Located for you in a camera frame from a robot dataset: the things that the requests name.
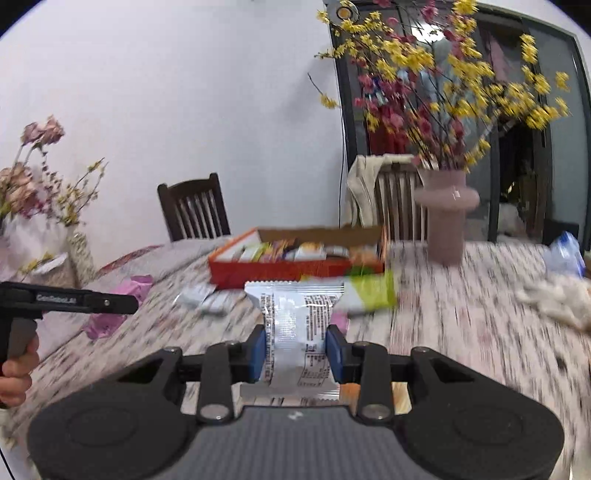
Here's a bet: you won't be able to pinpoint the orange cardboard box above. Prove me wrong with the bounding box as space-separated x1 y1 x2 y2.
208 225 387 290

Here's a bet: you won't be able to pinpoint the dark wooden chair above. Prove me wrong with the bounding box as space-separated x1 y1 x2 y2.
157 173 232 243

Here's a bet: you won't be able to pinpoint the red hanging clothing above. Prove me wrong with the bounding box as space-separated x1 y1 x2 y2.
367 78 409 157

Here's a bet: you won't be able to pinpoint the ring light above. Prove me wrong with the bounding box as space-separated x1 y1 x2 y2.
333 0 360 23

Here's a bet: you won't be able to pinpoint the person's left hand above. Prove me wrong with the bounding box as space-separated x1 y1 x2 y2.
0 344 41 408

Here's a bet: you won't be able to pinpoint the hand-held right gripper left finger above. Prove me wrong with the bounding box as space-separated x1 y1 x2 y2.
115 325 269 425

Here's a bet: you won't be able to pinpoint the pink glass vase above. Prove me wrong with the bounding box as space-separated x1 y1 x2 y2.
413 169 481 267

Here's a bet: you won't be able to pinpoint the grey white snack packet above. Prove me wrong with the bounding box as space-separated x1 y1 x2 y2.
239 279 347 403

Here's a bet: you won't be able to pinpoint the blue white plastic bag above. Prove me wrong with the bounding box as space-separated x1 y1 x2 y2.
544 231 587 279

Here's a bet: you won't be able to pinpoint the dark framed glass door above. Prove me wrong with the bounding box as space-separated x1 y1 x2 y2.
323 0 591 252

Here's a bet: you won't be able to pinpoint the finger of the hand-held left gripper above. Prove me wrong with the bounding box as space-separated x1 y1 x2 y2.
83 291 140 315

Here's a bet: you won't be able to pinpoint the speckled slim vase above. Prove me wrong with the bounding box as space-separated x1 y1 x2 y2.
67 230 96 283

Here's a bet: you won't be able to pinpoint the white crumpled cloth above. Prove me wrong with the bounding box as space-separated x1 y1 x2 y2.
515 276 591 332

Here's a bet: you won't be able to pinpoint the pile of assorted snacks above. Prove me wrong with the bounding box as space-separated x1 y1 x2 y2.
231 237 380 265

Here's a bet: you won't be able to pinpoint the folded pink grey cloth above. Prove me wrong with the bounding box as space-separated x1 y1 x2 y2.
88 237 232 296

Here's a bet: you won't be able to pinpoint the dried pink roses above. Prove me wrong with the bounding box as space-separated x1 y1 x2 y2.
0 117 66 223

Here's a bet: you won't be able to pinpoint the yellow and red flower branches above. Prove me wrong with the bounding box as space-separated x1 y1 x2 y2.
307 0 573 172

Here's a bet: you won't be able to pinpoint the silver snack packet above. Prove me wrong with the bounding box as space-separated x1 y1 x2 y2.
177 283 218 308
200 295 242 318

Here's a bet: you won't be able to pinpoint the lilac textured vase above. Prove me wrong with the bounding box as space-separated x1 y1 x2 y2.
0 215 70 296

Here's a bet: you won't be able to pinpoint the black wall cable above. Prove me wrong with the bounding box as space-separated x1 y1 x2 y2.
338 99 347 227

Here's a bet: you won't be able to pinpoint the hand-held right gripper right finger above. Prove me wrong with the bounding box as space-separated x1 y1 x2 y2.
325 325 476 423

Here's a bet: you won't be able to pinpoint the thin yellow flower branches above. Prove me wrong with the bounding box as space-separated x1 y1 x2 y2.
58 158 110 232

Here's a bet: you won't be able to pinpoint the green white snack packet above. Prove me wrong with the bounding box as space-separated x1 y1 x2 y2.
302 271 399 315

